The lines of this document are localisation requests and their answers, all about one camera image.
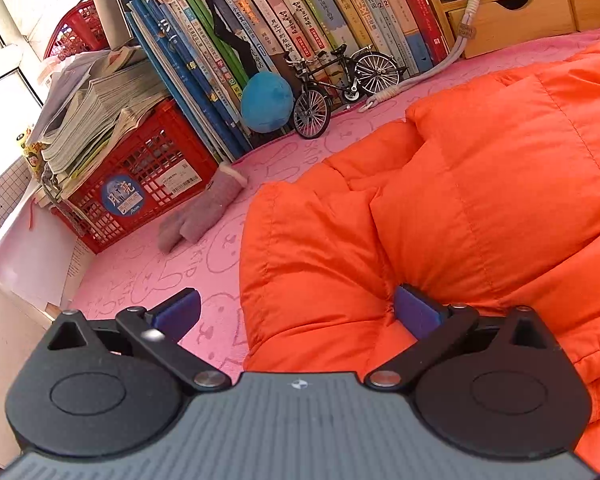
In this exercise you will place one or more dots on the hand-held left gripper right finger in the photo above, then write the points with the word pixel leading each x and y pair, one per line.
pixel 417 312

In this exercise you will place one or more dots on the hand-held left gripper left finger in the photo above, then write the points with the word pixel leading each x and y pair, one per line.
pixel 177 312

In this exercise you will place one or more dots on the orange puffer jacket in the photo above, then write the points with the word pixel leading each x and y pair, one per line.
pixel 480 185

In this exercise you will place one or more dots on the pink bunny print towel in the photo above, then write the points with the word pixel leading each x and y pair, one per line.
pixel 190 260

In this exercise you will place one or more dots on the red plastic crate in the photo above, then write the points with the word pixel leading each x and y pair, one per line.
pixel 145 180

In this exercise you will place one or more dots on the white paper sheets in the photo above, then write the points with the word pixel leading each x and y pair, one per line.
pixel 30 255

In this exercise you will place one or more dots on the grid cutting mat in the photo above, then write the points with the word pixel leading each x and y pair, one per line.
pixel 5 195

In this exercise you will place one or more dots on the yellow printed packet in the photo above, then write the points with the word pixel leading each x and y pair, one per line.
pixel 30 150

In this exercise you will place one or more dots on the stack of magazines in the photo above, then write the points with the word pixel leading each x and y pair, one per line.
pixel 100 105

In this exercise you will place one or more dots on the black toy bicycle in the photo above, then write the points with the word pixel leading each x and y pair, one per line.
pixel 351 94

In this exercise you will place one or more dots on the blue plush toy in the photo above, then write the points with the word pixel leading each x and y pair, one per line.
pixel 267 102

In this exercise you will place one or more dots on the row of blue green books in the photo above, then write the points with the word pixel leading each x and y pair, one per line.
pixel 190 75

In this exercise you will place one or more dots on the wooden drawer organizer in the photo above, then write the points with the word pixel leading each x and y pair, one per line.
pixel 505 25

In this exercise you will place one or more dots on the red mesh basket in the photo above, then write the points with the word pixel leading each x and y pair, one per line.
pixel 80 25

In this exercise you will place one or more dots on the row of thick paperback books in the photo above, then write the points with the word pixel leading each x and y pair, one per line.
pixel 370 10

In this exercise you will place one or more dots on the grey upright panel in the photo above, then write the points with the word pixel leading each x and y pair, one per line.
pixel 107 10

